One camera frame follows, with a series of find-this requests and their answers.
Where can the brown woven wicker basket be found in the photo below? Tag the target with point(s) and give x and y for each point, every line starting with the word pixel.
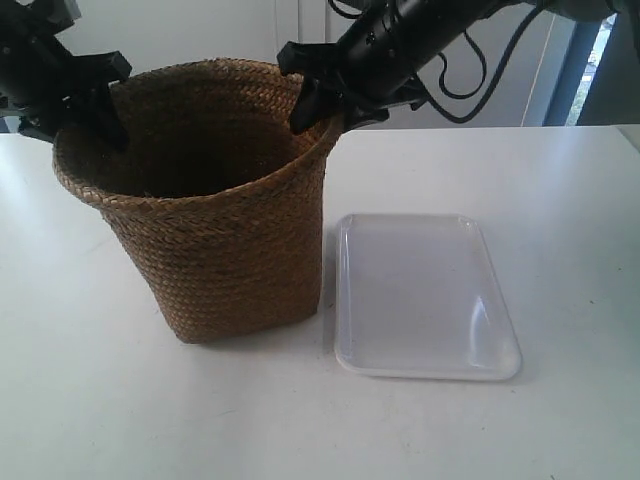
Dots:
pixel 217 203

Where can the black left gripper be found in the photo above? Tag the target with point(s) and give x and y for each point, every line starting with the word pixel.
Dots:
pixel 45 87

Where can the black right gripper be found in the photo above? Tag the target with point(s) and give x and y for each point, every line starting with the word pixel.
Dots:
pixel 374 66

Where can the white rectangular plastic tray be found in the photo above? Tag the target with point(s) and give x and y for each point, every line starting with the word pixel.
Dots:
pixel 417 297

